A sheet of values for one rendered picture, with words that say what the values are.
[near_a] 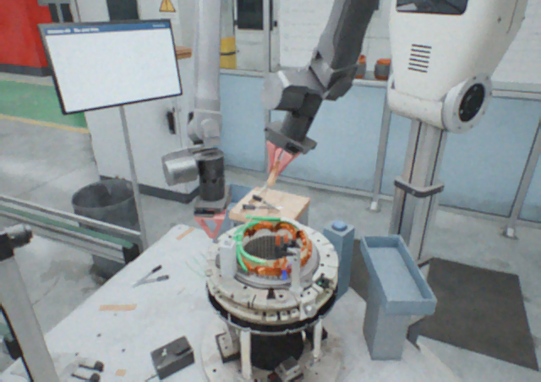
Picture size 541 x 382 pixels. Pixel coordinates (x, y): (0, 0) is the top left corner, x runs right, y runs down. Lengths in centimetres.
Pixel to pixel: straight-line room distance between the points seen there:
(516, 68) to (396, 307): 226
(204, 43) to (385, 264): 71
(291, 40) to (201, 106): 234
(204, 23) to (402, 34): 49
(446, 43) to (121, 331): 115
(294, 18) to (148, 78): 157
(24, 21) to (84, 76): 277
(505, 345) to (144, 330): 186
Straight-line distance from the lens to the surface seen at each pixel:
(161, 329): 125
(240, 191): 135
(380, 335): 111
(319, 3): 302
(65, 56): 171
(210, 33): 86
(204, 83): 82
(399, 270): 107
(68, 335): 133
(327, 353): 114
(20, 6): 445
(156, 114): 320
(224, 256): 85
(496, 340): 249
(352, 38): 65
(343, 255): 120
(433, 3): 101
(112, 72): 175
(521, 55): 295
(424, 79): 102
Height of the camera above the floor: 168
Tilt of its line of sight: 26 degrees down
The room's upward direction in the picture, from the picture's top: straight up
